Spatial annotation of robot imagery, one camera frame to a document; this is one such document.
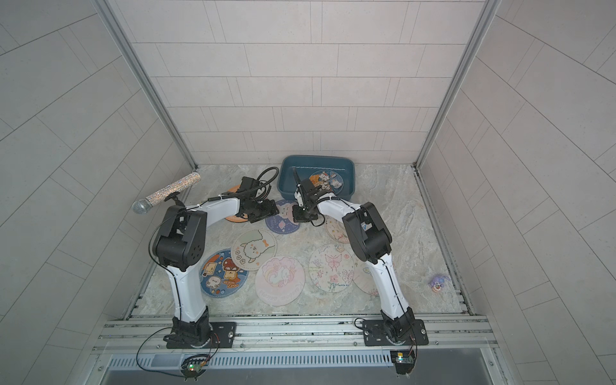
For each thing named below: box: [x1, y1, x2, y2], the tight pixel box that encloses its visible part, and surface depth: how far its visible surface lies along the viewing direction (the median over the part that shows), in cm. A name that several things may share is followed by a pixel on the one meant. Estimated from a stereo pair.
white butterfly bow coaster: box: [308, 243, 355, 293], surface depth 86 cm
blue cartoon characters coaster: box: [198, 247, 249, 299], surface depth 84 cm
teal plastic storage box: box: [277, 154, 356, 201], surface depth 114 cm
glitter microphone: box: [131, 171, 202, 215], surface depth 80 cm
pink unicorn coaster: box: [255, 255, 306, 307], surface depth 84 cm
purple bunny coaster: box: [265, 199, 300, 235], surface depth 98 cm
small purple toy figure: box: [430, 275, 451, 292], surface depth 80 cm
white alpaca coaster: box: [231, 227, 277, 272], surface depth 91 cm
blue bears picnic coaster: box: [309, 170, 345, 195], surface depth 114 cm
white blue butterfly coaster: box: [352, 261, 380, 297], surface depth 84 cm
